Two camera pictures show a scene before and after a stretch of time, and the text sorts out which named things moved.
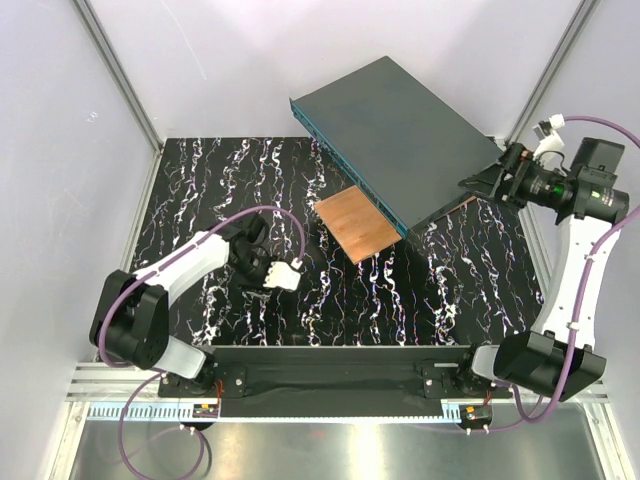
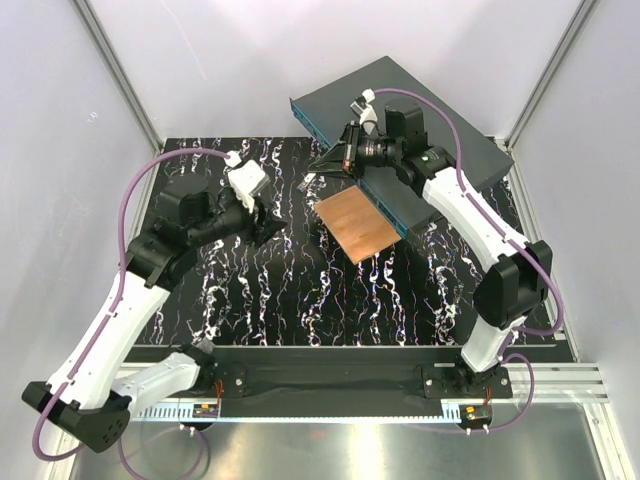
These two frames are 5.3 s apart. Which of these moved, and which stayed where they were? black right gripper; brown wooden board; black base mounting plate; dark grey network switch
Moved: black right gripper
Stayed: brown wooden board; black base mounting plate; dark grey network switch
